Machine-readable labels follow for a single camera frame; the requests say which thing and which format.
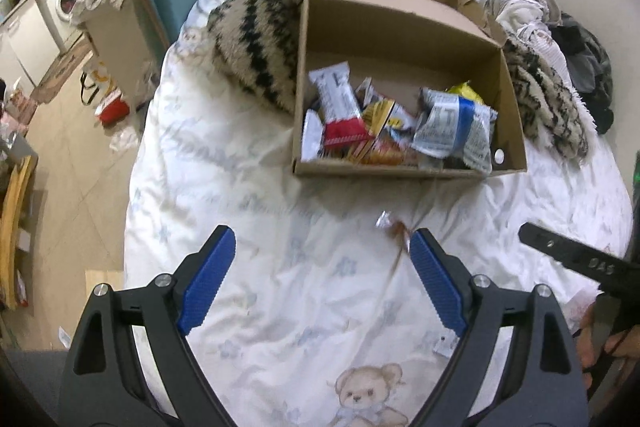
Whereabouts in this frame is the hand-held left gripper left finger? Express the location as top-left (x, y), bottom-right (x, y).
top-left (57, 224), bottom-right (237, 427)

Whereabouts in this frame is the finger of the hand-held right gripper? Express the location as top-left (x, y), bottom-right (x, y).
top-left (518, 222), bottom-right (640, 295)

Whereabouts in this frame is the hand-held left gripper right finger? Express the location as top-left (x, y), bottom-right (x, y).
top-left (409, 228), bottom-right (591, 427)

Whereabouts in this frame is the white and blue snack bag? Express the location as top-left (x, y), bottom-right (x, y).
top-left (412, 88), bottom-right (498, 172)

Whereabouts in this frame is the yellow snack bag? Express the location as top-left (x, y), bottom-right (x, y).
top-left (446, 80), bottom-right (487, 106)

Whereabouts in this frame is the cardboard box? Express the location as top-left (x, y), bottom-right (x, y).
top-left (291, 0), bottom-right (529, 180)

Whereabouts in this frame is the person's right hand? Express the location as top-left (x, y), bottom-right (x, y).
top-left (575, 302), bottom-right (640, 388)

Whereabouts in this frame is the small clear wrapper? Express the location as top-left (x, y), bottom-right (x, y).
top-left (375, 211), bottom-right (412, 253)

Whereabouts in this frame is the flat cardboard piece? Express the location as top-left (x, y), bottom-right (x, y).
top-left (84, 269), bottom-right (126, 296)

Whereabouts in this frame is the white printed duvet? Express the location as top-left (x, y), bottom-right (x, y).
top-left (122, 0), bottom-right (636, 427)

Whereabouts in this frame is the orange snack packet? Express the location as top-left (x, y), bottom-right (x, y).
top-left (345, 137), bottom-right (419, 166)

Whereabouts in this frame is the small white snack packet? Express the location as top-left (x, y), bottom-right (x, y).
top-left (300, 111), bottom-right (325, 162)

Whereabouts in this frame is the yellow printed snack packet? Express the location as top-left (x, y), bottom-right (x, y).
top-left (362, 99), bottom-right (417, 134)

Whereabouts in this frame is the red bag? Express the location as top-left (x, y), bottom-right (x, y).
top-left (95, 89), bottom-right (132, 128)

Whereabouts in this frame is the dark clothes pile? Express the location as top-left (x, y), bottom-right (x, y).
top-left (550, 12), bottom-right (615, 135)

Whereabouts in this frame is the silver white snack packet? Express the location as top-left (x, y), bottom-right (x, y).
top-left (357, 78), bottom-right (377, 106)

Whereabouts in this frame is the wooden chair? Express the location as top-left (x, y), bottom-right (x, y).
top-left (0, 154), bottom-right (40, 310)

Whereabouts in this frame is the white and red snack packet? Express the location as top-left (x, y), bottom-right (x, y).
top-left (307, 62), bottom-right (376, 152)

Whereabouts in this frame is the beige cabinet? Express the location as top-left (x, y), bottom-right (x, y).
top-left (82, 2), bottom-right (168, 104)

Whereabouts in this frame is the cream black fuzzy blanket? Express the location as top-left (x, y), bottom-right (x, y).
top-left (206, 0), bottom-right (598, 168)

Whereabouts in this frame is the patterned floor rug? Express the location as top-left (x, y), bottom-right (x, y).
top-left (30, 39), bottom-right (94, 102)

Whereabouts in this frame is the white cabinet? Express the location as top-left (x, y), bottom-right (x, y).
top-left (0, 0), bottom-right (61, 88)

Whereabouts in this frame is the white washing machine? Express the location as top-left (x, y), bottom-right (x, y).
top-left (34, 0), bottom-right (86, 52)

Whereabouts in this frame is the white bag with black handles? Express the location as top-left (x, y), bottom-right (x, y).
top-left (80, 62), bottom-right (121, 106)

